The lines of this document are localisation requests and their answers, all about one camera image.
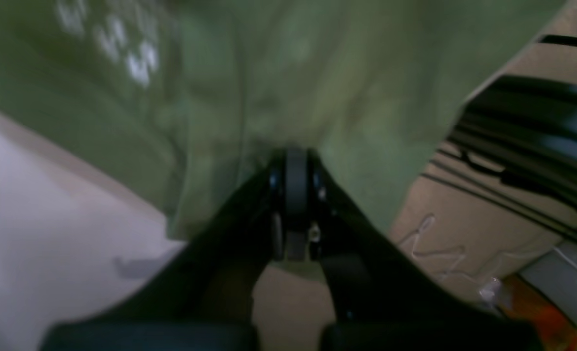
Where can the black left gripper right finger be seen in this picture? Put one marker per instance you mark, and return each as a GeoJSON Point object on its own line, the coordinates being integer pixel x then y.
{"type": "Point", "coordinates": [382, 301]}

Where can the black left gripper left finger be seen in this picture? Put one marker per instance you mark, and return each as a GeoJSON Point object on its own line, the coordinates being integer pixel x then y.
{"type": "Point", "coordinates": [202, 300]}

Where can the green t-shirt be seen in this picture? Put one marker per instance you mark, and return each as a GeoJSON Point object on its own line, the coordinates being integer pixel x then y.
{"type": "Point", "coordinates": [181, 101]}

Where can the black table leg base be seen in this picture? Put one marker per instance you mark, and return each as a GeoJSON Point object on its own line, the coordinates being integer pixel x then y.
{"type": "Point", "coordinates": [522, 131]}

